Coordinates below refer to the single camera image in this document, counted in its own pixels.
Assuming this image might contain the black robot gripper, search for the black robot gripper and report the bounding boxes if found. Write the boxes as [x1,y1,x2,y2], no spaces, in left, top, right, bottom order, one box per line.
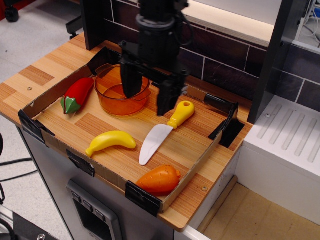
[119,0,189,117]

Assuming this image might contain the yellow plastic toy banana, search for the yellow plastic toy banana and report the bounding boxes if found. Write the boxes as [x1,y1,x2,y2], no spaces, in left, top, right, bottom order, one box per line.
[85,130,137,157]

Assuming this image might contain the orange transparent plastic pot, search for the orange transparent plastic pot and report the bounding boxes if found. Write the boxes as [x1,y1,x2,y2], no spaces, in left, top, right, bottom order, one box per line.
[94,64,151,116]

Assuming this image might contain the cardboard fence with black tape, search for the cardboard fence with black tape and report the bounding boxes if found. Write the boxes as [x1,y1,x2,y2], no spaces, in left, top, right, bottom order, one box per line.
[17,46,246,218]

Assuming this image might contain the red toy chili pepper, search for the red toy chili pepper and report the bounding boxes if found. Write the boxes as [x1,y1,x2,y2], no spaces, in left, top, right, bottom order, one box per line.
[60,77,94,115]

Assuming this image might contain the orange toy carrot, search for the orange toy carrot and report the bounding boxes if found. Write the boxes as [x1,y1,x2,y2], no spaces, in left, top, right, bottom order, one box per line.
[136,165,181,196]

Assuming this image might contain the black office chair base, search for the black office chair base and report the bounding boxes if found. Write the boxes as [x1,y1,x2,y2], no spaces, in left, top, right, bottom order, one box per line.
[65,15,83,40]

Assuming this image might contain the grey toy oven front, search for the grey toy oven front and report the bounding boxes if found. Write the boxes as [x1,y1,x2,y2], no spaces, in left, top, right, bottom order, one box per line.
[66,180,123,240]

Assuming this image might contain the white toy sink drainboard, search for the white toy sink drainboard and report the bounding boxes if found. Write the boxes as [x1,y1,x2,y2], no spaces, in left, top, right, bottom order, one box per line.
[235,96,320,224]

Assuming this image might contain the toy knife yellow handle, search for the toy knife yellow handle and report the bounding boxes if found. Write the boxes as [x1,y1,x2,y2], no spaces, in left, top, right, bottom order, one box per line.
[139,100,195,166]

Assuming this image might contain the black floor cable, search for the black floor cable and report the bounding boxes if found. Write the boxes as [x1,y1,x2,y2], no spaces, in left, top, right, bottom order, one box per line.
[0,157,38,206]

